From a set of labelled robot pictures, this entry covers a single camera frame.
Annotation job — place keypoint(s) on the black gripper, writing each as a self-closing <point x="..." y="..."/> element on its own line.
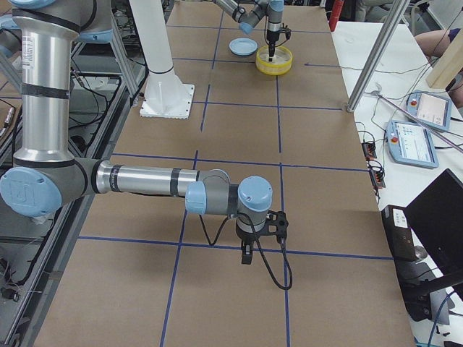
<point x="272" y="36"/>
<point x="247" y="238"/>

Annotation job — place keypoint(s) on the yellow bamboo steamer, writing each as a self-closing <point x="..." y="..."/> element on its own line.
<point x="280" y="63"/>

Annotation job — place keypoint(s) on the light blue plate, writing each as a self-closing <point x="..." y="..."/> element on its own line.
<point x="243" y="46"/>

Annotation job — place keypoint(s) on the red cylinder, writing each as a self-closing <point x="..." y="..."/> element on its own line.
<point x="335" y="14"/>

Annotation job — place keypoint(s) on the brown paper table cover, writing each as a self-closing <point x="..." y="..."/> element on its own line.
<point x="145" y="273"/>

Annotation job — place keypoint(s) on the near teach pendant tablet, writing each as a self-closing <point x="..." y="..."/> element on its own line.
<point x="411" y="144"/>

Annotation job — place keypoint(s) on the teach pendant tablet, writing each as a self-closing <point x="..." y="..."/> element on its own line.
<point x="411" y="144"/>
<point x="430" y="108"/>

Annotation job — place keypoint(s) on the far teach pendant tablet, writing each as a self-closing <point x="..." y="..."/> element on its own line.
<point x="430" y="108"/>

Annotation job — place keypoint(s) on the black laptop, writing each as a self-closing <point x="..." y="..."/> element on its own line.
<point x="425" y="240"/>

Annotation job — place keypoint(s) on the white camera mast pillar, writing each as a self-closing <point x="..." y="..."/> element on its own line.
<point x="165" y="95"/>

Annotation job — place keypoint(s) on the aluminium frame post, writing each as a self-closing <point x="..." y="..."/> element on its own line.
<point x="397" y="9"/>

